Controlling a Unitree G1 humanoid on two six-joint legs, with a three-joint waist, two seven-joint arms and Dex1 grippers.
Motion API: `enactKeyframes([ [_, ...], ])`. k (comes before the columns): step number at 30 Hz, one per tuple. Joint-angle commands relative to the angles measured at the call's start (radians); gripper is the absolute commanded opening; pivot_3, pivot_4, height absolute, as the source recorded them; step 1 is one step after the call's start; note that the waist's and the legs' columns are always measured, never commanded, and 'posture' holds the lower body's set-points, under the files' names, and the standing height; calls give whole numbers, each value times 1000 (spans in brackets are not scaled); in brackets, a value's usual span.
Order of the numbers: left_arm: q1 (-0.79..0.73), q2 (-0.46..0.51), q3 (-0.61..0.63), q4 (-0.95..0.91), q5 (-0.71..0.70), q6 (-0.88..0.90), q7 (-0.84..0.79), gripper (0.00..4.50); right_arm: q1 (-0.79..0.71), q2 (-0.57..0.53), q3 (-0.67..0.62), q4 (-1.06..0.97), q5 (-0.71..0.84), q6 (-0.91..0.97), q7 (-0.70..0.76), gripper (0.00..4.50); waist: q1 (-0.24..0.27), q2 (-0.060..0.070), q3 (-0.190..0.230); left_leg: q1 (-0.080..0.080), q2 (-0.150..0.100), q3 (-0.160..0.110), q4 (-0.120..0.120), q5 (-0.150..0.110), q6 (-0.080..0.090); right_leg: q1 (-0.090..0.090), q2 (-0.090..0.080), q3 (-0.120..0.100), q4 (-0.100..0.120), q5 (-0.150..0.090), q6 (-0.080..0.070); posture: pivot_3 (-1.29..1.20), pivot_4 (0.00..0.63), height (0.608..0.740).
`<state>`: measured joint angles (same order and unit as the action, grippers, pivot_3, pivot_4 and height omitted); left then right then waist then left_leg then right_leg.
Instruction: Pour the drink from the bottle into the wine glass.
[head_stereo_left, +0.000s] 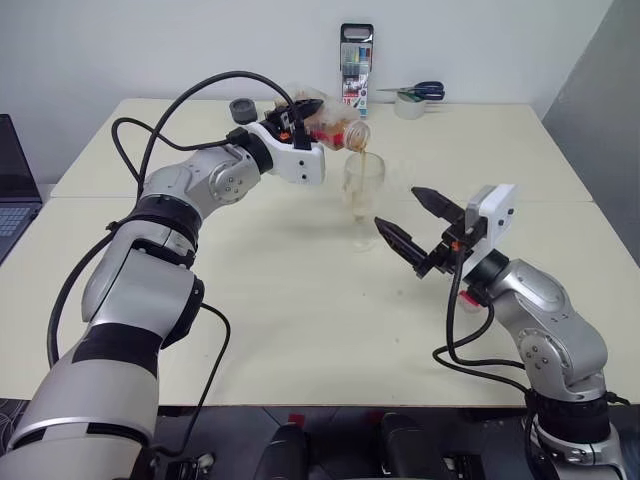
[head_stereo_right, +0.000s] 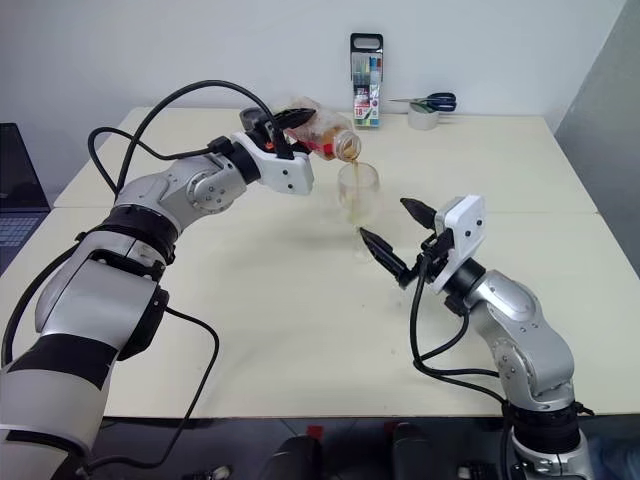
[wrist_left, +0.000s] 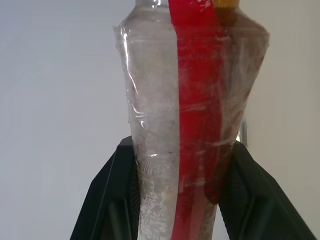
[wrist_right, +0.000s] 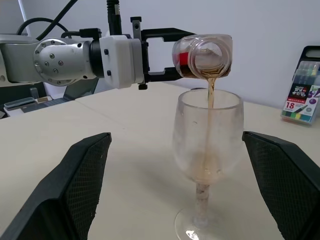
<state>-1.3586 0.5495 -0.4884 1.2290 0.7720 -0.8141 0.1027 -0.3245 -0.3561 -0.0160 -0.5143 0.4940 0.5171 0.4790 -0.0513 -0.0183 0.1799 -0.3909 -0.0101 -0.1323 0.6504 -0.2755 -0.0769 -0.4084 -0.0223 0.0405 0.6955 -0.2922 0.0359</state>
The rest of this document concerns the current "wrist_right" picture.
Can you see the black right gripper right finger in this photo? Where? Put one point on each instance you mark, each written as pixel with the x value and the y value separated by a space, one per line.
pixel 290 185

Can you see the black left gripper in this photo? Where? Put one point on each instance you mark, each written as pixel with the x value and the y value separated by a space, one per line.
pixel 146 62

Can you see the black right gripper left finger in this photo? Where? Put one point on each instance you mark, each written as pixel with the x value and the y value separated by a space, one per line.
pixel 62 190

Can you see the clear wine glass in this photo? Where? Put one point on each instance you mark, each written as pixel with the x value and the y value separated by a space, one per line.
pixel 190 150

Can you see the grey flat case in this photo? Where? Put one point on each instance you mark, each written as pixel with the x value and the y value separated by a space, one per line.
pixel 18 102

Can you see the clear plastic bottle red tape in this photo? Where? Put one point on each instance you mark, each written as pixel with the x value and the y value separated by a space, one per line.
pixel 182 47

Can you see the marker pen set case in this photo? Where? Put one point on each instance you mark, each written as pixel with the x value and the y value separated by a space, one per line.
pixel 300 100

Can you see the small clear container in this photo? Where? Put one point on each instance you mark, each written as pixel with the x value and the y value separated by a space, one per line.
pixel 33 93

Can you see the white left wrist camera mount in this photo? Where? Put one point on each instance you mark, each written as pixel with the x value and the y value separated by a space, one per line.
pixel 117 62

